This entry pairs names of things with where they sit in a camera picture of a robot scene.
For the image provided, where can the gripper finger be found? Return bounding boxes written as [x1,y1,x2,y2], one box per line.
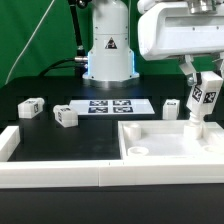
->
[179,55,202,86]
[216,53,224,79]

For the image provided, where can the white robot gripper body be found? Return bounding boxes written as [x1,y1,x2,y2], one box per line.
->
[138,1,224,60]

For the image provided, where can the white square tabletop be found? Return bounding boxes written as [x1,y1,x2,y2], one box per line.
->
[118,120,224,160]

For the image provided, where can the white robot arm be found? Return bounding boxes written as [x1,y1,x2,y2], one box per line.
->
[83,0,224,88]

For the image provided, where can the white marker sheet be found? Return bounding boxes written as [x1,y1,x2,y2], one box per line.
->
[69,99,154,115]

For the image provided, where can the green backdrop cloth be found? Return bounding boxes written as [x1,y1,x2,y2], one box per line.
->
[0,0,224,88]

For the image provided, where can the black cable bundle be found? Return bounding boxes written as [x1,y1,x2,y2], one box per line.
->
[38,0,90,78]

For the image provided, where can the white thin cable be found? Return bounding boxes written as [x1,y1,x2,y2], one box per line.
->
[4,0,56,85]

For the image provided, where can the white left fence wall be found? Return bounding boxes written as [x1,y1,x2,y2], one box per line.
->
[0,126,20,162]

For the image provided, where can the white fence wall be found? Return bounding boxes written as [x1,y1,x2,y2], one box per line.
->
[0,126,20,162]
[0,158,224,188]

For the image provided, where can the white front fence wall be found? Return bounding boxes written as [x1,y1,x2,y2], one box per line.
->
[0,158,224,188]

